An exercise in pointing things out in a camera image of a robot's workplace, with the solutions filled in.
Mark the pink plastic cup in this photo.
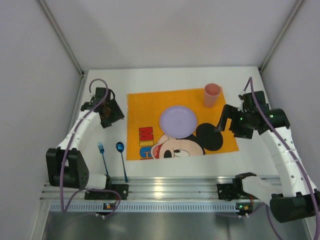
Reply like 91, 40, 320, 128
203, 83, 222, 108

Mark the blue metal spoon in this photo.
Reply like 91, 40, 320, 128
116, 141, 129, 183

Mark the orange cartoon mouse placemat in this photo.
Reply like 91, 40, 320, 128
126, 88, 239, 161

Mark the purple plastic plate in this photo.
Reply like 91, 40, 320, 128
159, 105, 198, 139

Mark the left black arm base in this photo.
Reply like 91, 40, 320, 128
84, 174, 129, 201

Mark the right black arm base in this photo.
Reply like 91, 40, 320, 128
217, 172, 257, 202

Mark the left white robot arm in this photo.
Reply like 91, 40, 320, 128
45, 87, 125, 190

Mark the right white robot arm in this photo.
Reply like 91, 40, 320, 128
215, 91, 320, 223

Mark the blue metal fork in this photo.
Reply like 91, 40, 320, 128
97, 142, 109, 175

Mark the aluminium mounting rail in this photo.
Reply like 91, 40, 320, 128
39, 175, 312, 202

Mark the left aluminium frame post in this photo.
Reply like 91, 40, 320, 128
36, 0, 85, 76

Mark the aluminium frame post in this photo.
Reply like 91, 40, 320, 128
258, 0, 306, 74
36, 0, 85, 76

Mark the perforated cable tray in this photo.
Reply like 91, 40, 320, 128
51, 201, 266, 213

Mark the right aluminium frame post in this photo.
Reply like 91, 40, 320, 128
258, 0, 306, 74

